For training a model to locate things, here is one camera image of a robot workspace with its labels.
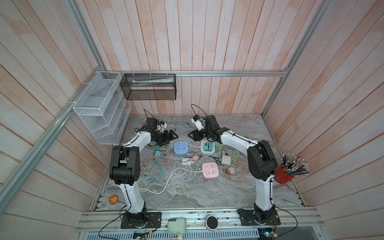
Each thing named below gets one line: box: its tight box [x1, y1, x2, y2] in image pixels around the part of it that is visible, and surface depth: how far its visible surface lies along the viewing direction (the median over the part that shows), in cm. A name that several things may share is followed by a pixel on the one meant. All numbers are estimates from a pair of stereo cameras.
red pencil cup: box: [274, 153, 310, 184], surface depth 79 cm
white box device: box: [167, 217, 187, 240], surface depth 69 cm
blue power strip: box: [173, 141, 189, 156], surface depth 100 cm
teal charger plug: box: [204, 142, 209, 152], surface depth 95 cm
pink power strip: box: [202, 162, 219, 180], surface depth 90 cm
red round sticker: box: [108, 194, 119, 205], surface depth 81 cm
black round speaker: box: [205, 215, 219, 231], surface depth 70 cm
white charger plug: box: [181, 158, 192, 166], surface depth 94 cm
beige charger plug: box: [226, 167, 236, 175], surface depth 90 cm
